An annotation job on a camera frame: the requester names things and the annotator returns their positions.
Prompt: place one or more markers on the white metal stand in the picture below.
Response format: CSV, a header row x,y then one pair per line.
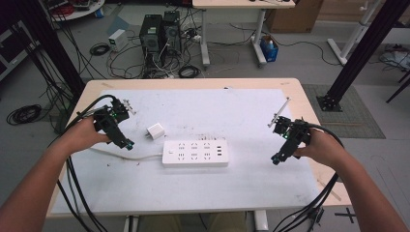
x,y
353,37

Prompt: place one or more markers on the black chair leg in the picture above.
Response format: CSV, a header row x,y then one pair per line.
x,y
399,87

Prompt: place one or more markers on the white power supply box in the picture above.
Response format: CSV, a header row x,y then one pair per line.
x,y
117,39

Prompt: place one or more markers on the round white table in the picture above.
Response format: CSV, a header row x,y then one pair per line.
x,y
79,9

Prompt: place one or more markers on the black computer tower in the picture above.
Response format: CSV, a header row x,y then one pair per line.
x,y
151,35
172,30

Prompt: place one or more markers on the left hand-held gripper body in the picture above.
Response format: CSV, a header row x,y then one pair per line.
x,y
111,124

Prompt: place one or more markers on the person's left hand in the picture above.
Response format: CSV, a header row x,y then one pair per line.
x,y
80,135

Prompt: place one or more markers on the black metal frame post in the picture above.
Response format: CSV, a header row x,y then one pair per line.
x,y
364,54
48,48

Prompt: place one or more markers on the person's right hand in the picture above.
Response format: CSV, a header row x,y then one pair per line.
x,y
320,150

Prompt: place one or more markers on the brown cardboard box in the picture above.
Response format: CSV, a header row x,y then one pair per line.
x,y
295,16

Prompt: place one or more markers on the light wooden desk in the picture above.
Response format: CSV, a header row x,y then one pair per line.
x,y
241,4

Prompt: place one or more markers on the grey metal rack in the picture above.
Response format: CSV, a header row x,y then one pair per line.
x,y
11,48

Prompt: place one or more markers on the grey floor mat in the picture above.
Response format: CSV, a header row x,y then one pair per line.
x,y
354,121

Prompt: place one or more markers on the white charger plug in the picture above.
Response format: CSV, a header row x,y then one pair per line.
x,y
156,131

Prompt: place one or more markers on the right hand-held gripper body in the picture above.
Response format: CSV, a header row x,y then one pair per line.
x,y
291,135

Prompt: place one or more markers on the white table mat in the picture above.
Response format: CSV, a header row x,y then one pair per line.
x,y
193,190

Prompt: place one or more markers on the white power strip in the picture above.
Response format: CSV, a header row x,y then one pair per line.
x,y
195,154

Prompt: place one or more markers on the white table leg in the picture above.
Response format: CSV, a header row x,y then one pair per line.
x,y
261,221

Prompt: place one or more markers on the blue box with bottles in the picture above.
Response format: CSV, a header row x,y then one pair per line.
x,y
269,50

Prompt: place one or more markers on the person's khaki pants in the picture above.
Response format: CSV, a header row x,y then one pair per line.
x,y
158,223

